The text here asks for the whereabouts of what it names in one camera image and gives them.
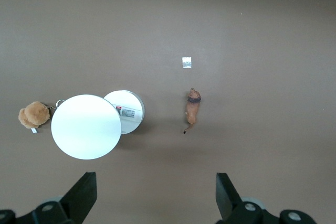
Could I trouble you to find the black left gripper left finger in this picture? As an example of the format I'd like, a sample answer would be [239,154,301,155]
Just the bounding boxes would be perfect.
[0,172,98,224]

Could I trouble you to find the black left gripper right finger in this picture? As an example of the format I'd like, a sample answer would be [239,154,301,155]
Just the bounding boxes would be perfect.
[215,173,318,224]

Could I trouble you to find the brown lion figurine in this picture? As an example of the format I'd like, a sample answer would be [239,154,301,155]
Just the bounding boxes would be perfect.
[183,87,202,135]

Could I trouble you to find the white round disc stand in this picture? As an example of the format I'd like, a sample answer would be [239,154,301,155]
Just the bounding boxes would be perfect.
[50,89,145,161]

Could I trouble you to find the brown table cover sheet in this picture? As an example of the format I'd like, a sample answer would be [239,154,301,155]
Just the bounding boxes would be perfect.
[0,0,336,224]

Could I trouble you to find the brown plush keychain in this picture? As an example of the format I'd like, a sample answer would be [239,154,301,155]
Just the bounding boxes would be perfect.
[18,99,66,133]

